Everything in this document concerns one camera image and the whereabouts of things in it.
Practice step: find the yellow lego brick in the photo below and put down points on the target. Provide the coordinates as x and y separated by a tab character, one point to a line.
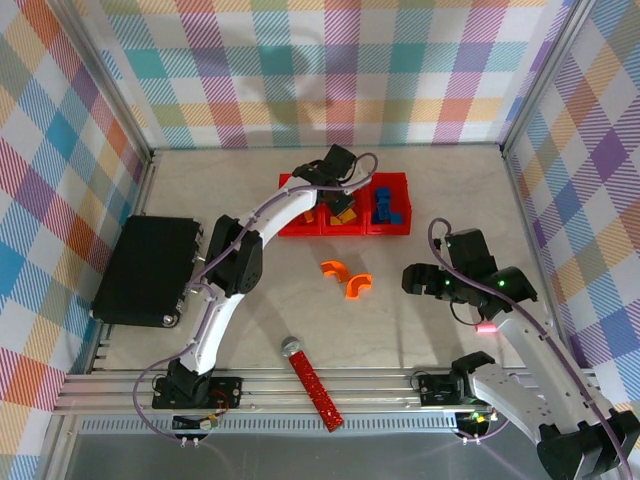
334	220
348	216

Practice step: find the small square orange lego plate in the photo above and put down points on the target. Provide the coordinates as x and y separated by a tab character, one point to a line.
309	217

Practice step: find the blue lego brick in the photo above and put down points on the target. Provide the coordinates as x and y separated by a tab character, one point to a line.
384	194
382	211
397	219

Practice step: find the orange lego arch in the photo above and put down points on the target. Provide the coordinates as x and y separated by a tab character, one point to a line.
356	287
330	267

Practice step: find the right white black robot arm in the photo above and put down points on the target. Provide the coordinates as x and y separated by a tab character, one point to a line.
530	345

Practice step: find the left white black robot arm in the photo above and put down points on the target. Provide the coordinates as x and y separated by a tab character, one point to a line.
215	325

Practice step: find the red glitter toy microphone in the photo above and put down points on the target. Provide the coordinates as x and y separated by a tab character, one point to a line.
312	382

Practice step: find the grey metal sheet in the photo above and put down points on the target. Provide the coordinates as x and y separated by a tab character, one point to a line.
325	457

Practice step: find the slotted metal vent strip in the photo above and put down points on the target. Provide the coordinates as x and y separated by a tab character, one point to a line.
275	425

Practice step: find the black rectangular case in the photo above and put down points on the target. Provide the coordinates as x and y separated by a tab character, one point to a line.
140	265

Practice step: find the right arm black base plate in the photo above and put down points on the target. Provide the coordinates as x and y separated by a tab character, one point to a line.
435	390

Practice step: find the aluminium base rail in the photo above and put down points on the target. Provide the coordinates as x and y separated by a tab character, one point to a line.
375	390

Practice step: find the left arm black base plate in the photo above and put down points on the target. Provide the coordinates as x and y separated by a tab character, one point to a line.
227	392

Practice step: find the aluminium corner post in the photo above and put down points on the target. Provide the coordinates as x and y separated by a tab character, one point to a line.
114	80
542	75

